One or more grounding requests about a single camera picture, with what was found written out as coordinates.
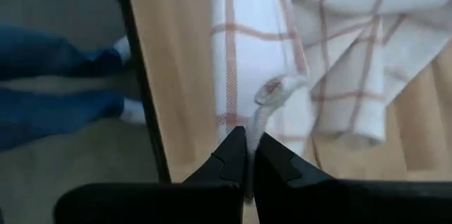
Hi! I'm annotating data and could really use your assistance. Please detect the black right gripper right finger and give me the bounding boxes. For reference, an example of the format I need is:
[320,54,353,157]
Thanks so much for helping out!
[253,132,452,224]

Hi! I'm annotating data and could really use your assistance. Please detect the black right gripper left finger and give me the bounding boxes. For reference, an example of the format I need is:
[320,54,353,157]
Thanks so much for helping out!
[52,126,249,224]

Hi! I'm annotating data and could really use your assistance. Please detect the white plaid towel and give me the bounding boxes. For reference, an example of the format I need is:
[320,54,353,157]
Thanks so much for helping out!
[210,0,452,202]

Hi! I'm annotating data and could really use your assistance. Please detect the person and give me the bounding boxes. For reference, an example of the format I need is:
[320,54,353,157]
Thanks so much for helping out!
[0,24,148,153]

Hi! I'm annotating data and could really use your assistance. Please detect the black aluminium table frame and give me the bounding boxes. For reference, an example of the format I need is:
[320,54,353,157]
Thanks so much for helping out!
[85,0,173,184]

